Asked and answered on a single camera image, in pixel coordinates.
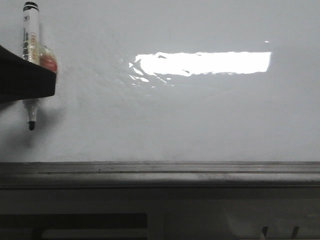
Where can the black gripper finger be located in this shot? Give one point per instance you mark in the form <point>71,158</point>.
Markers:
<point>22,80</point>

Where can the red magnet taped to marker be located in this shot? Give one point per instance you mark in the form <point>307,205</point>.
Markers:
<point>47,59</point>

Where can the white black whiteboard marker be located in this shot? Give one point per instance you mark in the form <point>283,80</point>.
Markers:
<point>31,46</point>

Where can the white whiteboard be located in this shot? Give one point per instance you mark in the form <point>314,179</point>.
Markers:
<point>175,80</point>

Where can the grey aluminium whiteboard tray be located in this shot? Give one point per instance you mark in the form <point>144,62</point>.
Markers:
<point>157,174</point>

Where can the white cabinet below whiteboard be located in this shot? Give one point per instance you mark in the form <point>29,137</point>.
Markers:
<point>161,214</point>

